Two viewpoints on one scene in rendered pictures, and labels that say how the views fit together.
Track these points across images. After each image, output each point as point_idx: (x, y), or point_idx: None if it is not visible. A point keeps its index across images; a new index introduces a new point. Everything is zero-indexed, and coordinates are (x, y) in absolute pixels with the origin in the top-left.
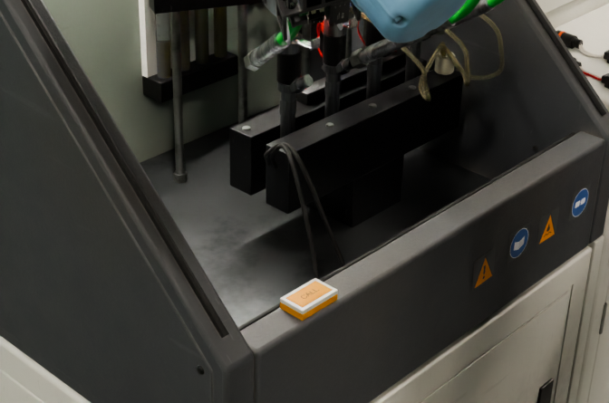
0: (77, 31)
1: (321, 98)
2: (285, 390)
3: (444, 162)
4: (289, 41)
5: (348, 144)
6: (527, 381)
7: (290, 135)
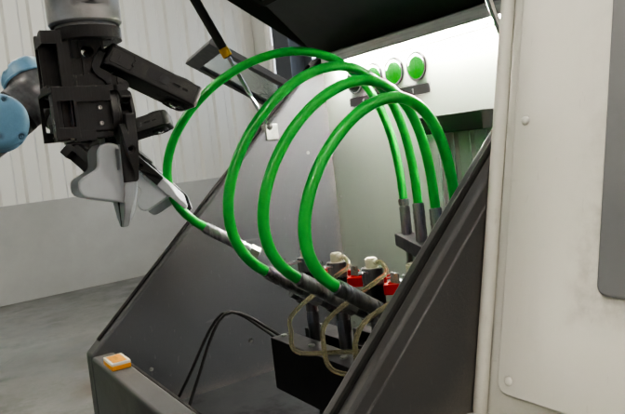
0: None
1: (364, 340)
2: (101, 399)
3: None
4: (149, 211)
5: (308, 367)
6: None
7: (300, 336)
